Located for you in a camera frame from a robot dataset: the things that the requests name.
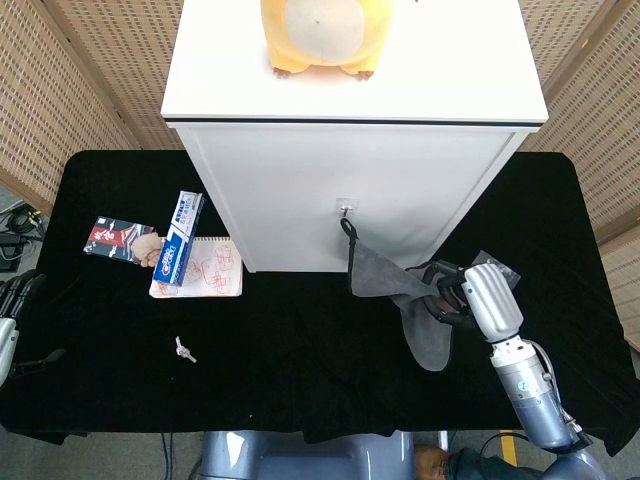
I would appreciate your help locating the white cabinet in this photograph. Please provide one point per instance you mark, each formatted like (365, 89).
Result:
(350, 135)

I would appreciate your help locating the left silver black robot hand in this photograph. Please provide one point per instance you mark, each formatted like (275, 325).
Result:
(10, 320)

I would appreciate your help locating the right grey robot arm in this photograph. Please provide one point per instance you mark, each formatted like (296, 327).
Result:
(540, 395)

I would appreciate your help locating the brown shoe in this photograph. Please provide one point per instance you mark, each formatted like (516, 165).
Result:
(430, 462)

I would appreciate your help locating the blue white toothpaste box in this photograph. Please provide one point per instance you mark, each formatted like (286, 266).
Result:
(180, 235)

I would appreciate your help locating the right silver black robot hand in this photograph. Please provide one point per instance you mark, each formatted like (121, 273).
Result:
(487, 295)

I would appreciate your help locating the woven rattan screen panel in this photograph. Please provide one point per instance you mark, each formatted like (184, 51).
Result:
(60, 90)
(595, 100)

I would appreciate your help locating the yellow floor tape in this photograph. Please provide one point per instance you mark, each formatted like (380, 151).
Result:
(508, 442)

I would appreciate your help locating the small black product box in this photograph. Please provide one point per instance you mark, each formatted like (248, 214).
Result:
(507, 274)

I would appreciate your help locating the grey microfibre cloth green trim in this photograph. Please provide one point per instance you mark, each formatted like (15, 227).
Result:
(400, 295)

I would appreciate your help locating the blue grey robot torso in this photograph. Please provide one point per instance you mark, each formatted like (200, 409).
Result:
(310, 455)

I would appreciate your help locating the yellow plush toy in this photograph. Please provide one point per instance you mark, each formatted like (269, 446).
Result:
(325, 35)

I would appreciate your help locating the black tablecloth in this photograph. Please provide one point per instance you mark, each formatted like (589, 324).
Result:
(280, 325)

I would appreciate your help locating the dark jeans leg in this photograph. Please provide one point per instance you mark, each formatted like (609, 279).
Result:
(475, 465)

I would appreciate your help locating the spiral notepad with red scribbles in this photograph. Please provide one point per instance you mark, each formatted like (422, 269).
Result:
(215, 275)

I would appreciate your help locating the dark printed card box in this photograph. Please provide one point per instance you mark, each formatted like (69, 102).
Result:
(117, 240)

